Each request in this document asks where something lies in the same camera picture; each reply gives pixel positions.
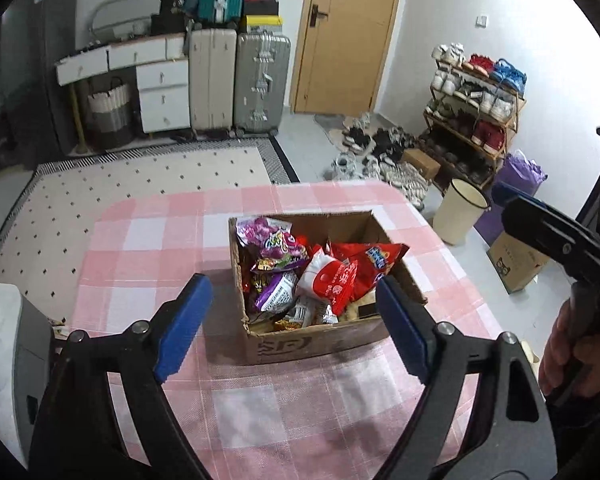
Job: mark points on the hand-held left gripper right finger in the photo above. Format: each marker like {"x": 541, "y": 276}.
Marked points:
{"x": 405, "y": 330}

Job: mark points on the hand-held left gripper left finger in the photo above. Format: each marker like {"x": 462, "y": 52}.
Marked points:
{"x": 182, "y": 330}

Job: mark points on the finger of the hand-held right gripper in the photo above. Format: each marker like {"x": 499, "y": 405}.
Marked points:
{"x": 545, "y": 230}
{"x": 505, "y": 192}

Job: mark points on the clear biscuit pack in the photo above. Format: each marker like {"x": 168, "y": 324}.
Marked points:
{"x": 352, "y": 312}

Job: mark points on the red biscuit packet blue print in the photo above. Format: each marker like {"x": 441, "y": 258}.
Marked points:
{"x": 375, "y": 260}

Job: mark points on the red and white snack packet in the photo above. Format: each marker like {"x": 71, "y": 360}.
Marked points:
{"x": 325, "y": 280}

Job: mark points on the grey and purple snack packet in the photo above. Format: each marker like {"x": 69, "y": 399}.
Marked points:
{"x": 275, "y": 292}

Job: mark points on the brown cardboard box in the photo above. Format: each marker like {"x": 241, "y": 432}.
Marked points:
{"x": 300, "y": 345}

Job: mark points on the person's right forearm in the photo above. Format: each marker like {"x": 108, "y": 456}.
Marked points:
{"x": 590, "y": 440}

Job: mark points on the purple bag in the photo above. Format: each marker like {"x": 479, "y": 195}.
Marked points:
{"x": 522, "y": 175}

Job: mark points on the brown printed carton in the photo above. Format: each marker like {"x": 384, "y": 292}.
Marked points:
{"x": 517, "y": 265}

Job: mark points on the cream trash bin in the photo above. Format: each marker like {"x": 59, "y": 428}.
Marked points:
{"x": 457, "y": 215}

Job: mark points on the wooden shoe rack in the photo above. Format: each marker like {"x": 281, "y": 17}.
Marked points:
{"x": 519, "y": 110}

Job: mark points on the small cardboard box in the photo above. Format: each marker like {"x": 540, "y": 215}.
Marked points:
{"x": 421, "y": 162}

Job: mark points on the pink checked tablecloth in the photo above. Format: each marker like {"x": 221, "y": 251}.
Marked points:
{"x": 145, "y": 240}

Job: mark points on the blue sneakers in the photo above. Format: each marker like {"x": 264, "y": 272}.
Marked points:
{"x": 507, "y": 75}

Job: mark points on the pile of assorted shoes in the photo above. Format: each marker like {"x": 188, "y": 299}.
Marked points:
{"x": 385, "y": 160}

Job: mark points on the red sneakers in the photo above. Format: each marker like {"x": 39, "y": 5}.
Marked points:
{"x": 479, "y": 65}

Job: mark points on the white sneakers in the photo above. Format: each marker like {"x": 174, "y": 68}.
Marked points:
{"x": 447, "y": 52}

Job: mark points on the grey side cabinet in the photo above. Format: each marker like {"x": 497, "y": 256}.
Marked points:
{"x": 30, "y": 360}

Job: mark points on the cream dotted carpet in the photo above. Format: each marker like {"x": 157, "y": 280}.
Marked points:
{"x": 130, "y": 175}

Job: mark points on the grey doormat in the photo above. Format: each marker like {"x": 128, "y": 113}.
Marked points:
{"x": 330, "y": 125}

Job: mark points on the wooden door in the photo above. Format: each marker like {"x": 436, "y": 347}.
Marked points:
{"x": 350, "y": 50}

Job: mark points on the striped laundry basket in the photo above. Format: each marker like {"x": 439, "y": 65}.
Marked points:
{"x": 109, "y": 115}

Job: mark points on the white desk with drawers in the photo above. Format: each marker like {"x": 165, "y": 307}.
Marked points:
{"x": 162, "y": 100}

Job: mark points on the beige suitcase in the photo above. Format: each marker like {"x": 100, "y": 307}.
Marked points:
{"x": 212, "y": 85}

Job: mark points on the silver suitcase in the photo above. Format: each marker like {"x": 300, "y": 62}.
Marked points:
{"x": 260, "y": 85}

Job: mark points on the dark glass door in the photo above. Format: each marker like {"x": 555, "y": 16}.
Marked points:
{"x": 5, "y": 100}

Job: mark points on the yellow and black shoe box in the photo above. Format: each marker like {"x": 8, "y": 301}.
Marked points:
{"x": 261, "y": 24}

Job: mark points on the grey fridge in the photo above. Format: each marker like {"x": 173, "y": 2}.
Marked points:
{"x": 55, "y": 60}

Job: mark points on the dark shoe box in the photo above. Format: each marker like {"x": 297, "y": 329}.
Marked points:
{"x": 260, "y": 8}

